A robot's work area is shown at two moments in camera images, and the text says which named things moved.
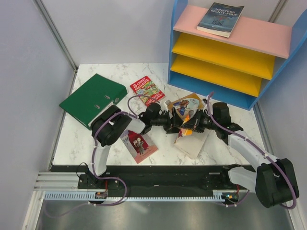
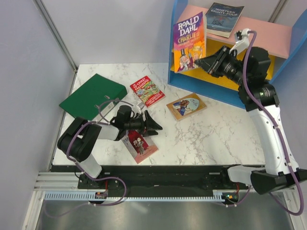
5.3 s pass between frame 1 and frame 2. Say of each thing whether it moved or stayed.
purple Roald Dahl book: moved
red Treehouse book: stayed
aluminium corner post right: stayed
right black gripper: moved
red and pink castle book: stayed
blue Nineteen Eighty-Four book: stayed
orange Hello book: stayed
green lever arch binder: stayed
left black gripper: moved
